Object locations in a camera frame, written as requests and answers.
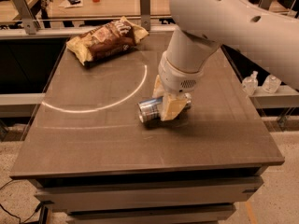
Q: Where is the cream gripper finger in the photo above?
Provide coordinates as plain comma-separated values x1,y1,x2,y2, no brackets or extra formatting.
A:
152,75,164,98
161,92,188,121

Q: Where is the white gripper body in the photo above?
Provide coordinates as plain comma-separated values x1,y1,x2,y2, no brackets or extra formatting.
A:
158,51,205,94

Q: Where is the silver blue drink can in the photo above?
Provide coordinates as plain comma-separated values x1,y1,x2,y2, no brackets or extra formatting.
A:
137,96,163,123

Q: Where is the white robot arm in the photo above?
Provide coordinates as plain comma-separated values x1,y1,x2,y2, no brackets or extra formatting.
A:
153,0,299,121

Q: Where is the brown chip bag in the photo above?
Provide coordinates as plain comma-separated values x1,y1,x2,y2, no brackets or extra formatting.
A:
66,17,149,65

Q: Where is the clear plastic bottle left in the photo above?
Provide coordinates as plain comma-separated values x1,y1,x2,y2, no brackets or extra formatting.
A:
242,71,258,95

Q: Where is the clear plastic bottle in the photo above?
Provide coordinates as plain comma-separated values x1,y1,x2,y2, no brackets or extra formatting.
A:
242,71,258,95
262,75,281,93

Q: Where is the grey drawer cabinet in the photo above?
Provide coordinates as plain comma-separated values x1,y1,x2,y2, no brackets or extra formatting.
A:
36,176,263,224

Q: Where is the clear plastic bottle right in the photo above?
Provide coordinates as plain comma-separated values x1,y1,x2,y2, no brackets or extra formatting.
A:
262,75,281,93

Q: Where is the wooden background desk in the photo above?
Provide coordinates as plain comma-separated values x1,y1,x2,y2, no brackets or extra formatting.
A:
47,0,172,21

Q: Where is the grey metal bracket middle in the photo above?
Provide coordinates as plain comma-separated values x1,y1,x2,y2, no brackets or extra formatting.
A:
140,0,150,31

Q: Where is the grey metal bracket left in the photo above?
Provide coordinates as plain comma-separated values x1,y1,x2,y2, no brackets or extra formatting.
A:
12,0,39,35

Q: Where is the black floor cable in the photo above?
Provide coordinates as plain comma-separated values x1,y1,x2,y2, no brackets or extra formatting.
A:
0,179,45,224

